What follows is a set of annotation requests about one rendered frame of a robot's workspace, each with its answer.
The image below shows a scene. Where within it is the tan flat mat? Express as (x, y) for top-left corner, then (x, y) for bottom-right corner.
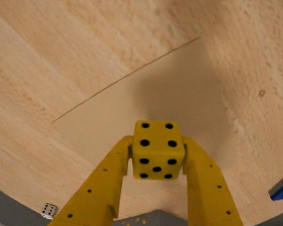
(51, 37), (237, 197)

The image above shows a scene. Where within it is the white die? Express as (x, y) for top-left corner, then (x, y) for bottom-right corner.
(41, 203), (58, 220)

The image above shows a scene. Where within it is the small blue rounded block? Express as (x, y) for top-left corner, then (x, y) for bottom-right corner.
(268, 178), (283, 201)

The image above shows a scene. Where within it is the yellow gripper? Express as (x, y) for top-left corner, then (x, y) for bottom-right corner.
(47, 135), (243, 226)

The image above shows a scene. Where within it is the yellow die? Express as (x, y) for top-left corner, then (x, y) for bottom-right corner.
(131, 121), (186, 180)

